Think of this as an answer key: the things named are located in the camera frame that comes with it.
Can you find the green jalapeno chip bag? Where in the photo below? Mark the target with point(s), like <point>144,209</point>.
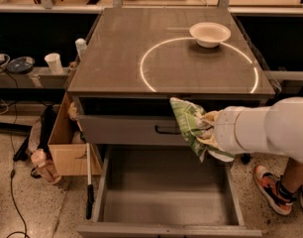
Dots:
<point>189,119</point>

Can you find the white stick black handle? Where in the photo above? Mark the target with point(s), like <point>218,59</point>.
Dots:
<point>90,190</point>

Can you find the white bowl on shelf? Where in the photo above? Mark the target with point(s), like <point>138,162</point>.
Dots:
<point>4,60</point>

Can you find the cardboard box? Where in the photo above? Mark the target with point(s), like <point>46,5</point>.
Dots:
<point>67,145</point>

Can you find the open grey middle drawer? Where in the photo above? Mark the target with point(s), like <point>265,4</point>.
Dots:
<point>164,192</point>

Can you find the white paper bowl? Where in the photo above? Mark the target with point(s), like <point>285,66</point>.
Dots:
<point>209,35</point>

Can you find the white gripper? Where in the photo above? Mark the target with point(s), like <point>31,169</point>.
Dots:
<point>225,130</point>

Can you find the grey drawer cabinet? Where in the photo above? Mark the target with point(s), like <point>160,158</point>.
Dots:
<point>138,58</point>

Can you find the white paper cup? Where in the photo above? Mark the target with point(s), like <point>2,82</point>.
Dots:
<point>54,63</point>

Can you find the white bottle beside cabinet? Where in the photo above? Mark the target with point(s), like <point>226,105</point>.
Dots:
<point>81,47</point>

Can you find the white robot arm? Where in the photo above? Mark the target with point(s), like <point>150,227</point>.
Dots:
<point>276,129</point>

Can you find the person leg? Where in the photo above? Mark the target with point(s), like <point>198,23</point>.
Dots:
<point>292,178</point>

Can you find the grey top drawer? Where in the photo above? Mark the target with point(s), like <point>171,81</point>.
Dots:
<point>131,130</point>

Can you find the dark blue plate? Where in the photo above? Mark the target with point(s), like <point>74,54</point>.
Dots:
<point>21,65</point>

